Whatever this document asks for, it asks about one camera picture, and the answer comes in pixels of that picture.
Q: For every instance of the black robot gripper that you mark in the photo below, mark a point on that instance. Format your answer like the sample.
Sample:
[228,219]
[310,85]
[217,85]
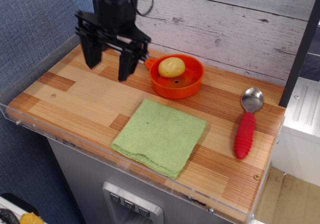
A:
[112,24]

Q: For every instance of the grey cabinet with button panel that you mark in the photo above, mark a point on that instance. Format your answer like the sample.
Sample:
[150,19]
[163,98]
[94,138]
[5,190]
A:
[106,194]

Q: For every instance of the white ridged appliance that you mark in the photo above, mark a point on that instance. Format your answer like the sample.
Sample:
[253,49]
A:
[297,148]

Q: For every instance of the metal spoon with red handle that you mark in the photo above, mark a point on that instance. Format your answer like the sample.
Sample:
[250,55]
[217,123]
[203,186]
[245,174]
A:
[252,100]

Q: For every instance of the clear acrylic table guard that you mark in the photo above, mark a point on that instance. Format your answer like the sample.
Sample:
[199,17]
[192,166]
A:
[87,109]

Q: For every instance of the yellow toy potato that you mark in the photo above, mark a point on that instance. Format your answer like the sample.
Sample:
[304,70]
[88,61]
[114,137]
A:
[171,67]

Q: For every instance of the dark grey right post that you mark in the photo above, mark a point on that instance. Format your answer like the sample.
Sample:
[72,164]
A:
[299,60]

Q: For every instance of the green cloth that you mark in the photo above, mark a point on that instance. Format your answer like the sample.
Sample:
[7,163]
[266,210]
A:
[160,137]

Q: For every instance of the yellow object at corner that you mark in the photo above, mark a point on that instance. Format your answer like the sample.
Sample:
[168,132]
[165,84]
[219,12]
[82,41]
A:
[31,218]

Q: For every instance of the orange pan with grey handle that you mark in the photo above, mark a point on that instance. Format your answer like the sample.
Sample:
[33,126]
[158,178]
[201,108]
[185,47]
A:
[178,87]

